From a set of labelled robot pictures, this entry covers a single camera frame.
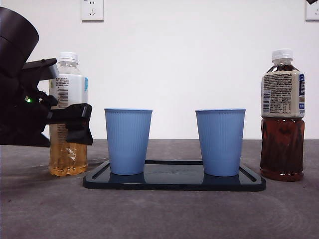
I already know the blue ribbed cup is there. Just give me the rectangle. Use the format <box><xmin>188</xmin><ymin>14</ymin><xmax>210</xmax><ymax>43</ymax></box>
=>
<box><xmin>104</xmin><ymin>108</ymin><xmax>153</xmax><ymax>176</ymax></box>
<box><xmin>195</xmin><ymin>108</ymin><xmax>247</xmax><ymax>177</ymax></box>

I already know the dark tea plastic bottle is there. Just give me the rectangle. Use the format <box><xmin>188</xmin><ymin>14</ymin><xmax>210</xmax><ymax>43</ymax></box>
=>
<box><xmin>260</xmin><ymin>49</ymin><xmax>306</xmax><ymax>182</ymax></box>

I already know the white wall socket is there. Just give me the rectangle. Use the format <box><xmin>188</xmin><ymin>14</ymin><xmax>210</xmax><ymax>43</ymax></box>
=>
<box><xmin>81</xmin><ymin>0</ymin><xmax>104</xmax><ymax>21</ymax></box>
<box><xmin>305</xmin><ymin>0</ymin><xmax>319</xmax><ymax>21</ymax></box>

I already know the dark blue tray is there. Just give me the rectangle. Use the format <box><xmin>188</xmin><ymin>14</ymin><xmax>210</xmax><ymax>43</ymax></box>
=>
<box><xmin>82</xmin><ymin>160</ymin><xmax>267</xmax><ymax>192</ymax></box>

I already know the yellow tea plastic bottle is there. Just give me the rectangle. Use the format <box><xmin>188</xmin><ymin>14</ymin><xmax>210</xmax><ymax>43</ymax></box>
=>
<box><xmin>48</xmin><ymin>51</ymin><xmax>89</xmax><ymax>177</ymax></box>

